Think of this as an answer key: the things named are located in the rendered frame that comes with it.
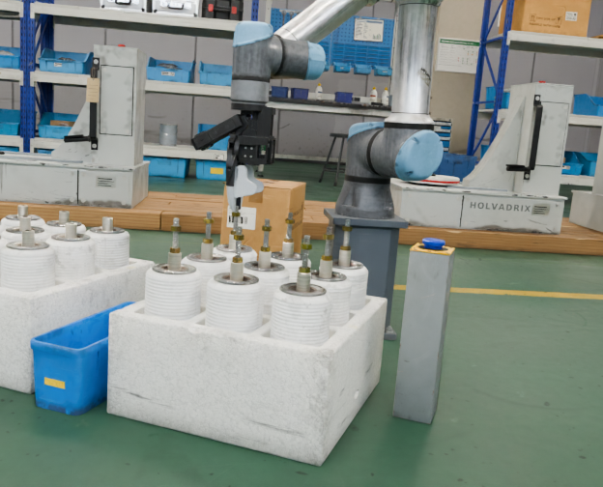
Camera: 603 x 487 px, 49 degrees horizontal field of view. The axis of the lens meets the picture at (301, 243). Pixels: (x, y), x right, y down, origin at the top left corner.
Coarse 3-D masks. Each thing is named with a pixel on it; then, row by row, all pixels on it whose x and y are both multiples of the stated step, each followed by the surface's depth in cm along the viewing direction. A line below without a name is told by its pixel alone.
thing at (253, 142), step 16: (256, 112) 128; (272, 112) 128; (240, 128) 129; (256, 128) 129; (272, 128) 129; (240, 144) 129; (256, 144) 127; (272, 144) 131; (240, 160) 129; (256, 160) 128; (272, 160) 133
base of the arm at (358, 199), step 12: (348, 180) 163; (360, 180) 161; (372, 180) 160; (384, 180) 161; (348, 192) 162; (360, 192) 160; (372, 192) 160; (384, 192) 162; (336, 204) 166; (348, 204) 163; (360, 204) 160; (372, 204) 160; (384, 204) 161; (360, 216) 160; (372, 216) 160; (384, 216) 161
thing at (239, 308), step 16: (208, 288) 108; (224, 288) 105; (240, 288) 105; (256, 288) 107; (208, 304) 108; (224, 304) 105; (240, 304) 105; (256, 304) 107; (208, 320) 108; (224, 320) 106; (240, 320) 106; (256, 320) 108
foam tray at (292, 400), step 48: (144, 336) 108; (192, 336) 105; (240, 336) 102; (336, 336) 106; (144, 384) 109; (192, 384) 106; (240, 384) 103; (288, 384) 100; (336, 384) 103; (192, 432) 107; (240, 432) 104; (288, 432) 101; (336, 432) 107
